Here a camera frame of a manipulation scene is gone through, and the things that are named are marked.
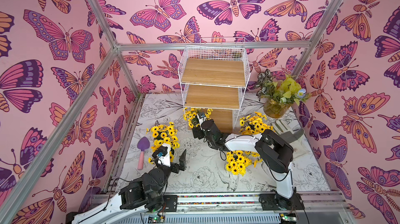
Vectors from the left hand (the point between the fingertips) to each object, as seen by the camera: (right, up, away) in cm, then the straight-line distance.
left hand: (177, 147), depth 71 cm
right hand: (+9, +9, +21) cm, 25 cm away
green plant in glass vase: (+55, +26, +19) cm, 64 cm away
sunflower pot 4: (+29, -7, +2) cm, 29 cm away
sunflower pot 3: (+40, +9, +14) cm, 43 cm away
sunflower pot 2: (-9, +3, +14) cm, 17 cm away
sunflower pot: (-7, +8, +17) cm, 20 cm away
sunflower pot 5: (+5, +13, +16) cm, 22 cm away
